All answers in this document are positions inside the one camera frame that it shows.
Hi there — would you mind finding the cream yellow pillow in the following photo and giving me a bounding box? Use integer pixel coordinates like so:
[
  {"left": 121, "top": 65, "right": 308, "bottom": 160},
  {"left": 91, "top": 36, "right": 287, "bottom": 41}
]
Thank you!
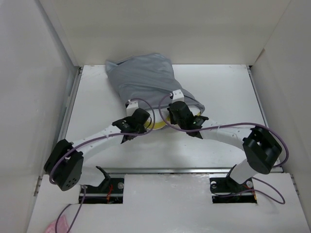
[{"left": 144, "top": 106, "right": 202, "bottom": 131}]

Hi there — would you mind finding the grey pillowcase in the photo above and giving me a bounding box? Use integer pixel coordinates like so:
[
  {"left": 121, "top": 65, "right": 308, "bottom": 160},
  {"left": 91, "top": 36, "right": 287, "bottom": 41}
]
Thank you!
[{"left": 105, "top": 53, "right": 205, "bottom": 113}]

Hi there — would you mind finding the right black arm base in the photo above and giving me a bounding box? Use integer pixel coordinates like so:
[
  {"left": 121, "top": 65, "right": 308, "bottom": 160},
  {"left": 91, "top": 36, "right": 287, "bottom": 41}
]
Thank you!
[{"left": 209, "top": 175, "right": 257, "bottom": 204}]

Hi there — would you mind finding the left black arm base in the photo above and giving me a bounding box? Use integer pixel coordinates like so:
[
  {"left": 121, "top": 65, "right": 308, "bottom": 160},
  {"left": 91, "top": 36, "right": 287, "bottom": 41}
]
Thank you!
[{"left": 78, "top": 166, "right": 124, "bottom": 204}]

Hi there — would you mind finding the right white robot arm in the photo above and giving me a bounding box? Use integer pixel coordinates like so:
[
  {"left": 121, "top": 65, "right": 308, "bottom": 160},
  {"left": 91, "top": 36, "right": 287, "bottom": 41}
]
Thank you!
[{"left": 168, "top": 101, "right": 282, "bottom": 191}]

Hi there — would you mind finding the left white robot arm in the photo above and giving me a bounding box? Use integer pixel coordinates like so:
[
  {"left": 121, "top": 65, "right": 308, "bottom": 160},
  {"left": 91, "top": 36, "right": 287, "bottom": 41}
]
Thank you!
[{"left": 44, "top": 108, "right": 151, "bottom": 193}]

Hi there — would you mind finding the pink cloth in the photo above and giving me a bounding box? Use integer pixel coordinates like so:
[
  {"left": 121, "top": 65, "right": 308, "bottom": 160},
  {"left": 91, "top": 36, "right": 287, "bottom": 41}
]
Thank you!
[{"left": 44, "top": 215, "right": 70, "bottom": 233}]

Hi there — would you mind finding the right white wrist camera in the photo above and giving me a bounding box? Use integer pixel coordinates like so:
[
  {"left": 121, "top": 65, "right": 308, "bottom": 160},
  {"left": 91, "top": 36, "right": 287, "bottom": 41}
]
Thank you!
[{"left": 170, "top": 89, "right": 185, "bottom": 104}]

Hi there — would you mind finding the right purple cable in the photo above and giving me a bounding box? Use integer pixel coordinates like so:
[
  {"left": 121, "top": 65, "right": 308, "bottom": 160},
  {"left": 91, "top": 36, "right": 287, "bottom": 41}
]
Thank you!
[{"left": 158, "top": 93, "right": 290, "bottom": 204}]

